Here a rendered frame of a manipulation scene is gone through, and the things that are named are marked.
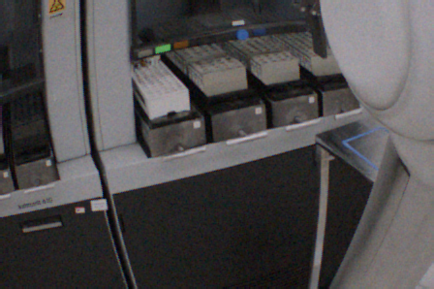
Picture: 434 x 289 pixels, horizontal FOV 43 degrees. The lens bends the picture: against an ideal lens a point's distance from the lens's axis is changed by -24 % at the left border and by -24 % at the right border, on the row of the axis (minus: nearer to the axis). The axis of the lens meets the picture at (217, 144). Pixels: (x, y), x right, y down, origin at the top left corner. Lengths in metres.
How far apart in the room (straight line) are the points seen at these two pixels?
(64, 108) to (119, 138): 0.19
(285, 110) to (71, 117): 0.54
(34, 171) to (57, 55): 0.30
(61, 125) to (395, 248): 1.29
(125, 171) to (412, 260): 1.25
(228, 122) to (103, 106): 0.31
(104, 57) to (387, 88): 1.36
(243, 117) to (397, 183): 1.29
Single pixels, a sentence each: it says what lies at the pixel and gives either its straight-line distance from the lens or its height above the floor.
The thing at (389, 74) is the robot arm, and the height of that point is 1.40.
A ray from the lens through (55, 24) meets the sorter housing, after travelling 1.56.
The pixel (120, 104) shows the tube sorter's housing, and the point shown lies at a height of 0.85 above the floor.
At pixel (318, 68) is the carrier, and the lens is 1.82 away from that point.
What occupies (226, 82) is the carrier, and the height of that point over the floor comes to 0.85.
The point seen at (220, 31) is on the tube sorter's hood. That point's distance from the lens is 1.66.
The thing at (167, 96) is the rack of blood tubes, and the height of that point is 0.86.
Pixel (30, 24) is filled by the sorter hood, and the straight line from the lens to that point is 1.53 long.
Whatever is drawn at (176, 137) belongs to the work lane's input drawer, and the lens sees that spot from 1.64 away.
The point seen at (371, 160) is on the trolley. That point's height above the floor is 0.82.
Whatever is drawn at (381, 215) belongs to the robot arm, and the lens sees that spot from 0.44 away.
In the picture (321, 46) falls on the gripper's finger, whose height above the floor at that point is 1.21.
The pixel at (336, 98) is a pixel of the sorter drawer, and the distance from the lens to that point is 1.79.
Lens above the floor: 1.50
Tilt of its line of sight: 27 degrees down
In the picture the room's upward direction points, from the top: 5 degrees counter-clockwise
